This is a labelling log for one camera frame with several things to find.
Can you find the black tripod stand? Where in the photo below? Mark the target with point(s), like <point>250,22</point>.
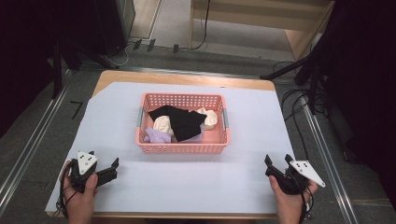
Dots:
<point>306,62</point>

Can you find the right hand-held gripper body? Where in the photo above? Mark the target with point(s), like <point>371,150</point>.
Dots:
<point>295,183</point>

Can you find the light wooden shelf unit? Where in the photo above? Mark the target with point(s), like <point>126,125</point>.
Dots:
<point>249,14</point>

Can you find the black metal stand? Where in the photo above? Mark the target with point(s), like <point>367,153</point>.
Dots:
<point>67,59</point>

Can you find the wooden table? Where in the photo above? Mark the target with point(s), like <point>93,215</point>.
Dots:
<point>130,76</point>

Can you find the metal floor rail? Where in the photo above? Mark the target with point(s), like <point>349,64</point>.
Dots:
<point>328,165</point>
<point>29,149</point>

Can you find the black cloth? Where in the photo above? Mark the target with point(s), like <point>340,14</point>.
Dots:
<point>185,123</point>

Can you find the dark cabinet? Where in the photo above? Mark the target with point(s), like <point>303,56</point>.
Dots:
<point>115,25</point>

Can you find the person's left hand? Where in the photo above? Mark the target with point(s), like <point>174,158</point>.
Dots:
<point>81,202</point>

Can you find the pink plastic basket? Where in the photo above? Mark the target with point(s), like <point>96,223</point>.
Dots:
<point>214,142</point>

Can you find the person's right hand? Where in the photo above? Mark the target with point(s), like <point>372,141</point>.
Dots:
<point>288,207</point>

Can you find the lavender cloth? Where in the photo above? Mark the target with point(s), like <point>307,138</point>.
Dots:
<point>157,137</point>

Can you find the cream cloth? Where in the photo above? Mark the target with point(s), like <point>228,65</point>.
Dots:
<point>162,125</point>
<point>211,119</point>

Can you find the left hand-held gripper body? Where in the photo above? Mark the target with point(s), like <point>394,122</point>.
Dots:
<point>83,179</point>

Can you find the white table sheet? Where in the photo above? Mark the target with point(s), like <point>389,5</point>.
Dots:
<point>174,183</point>

